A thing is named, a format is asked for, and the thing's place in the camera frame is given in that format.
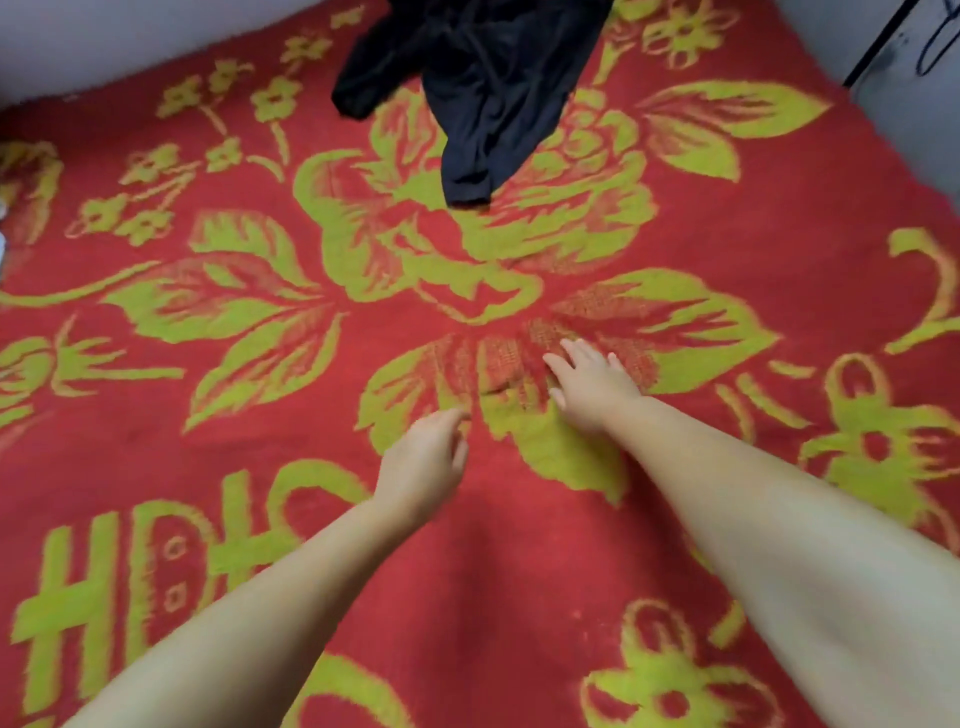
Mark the person's right hand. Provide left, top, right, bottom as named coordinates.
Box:
left=541, top=337, right=650, bottom=440

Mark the person's left hand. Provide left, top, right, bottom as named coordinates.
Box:
left=372, top=406, right=471, bottom=530

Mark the plain black garment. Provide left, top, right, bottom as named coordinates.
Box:
left=331, top=0, right=617, bottom=209

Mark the person's right forearm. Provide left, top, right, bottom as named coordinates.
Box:
left=607, top=397, right=960, bottom=728

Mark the person's left forearm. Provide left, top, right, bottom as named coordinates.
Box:
left=60, top=495, right=422, bottom=728

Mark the red and yellow blanket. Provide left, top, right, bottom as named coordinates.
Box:
left=0, top=0, right=960, bottom=728

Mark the black floor lamp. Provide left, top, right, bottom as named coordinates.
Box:
left=843, top=0, right=960, bottom=89

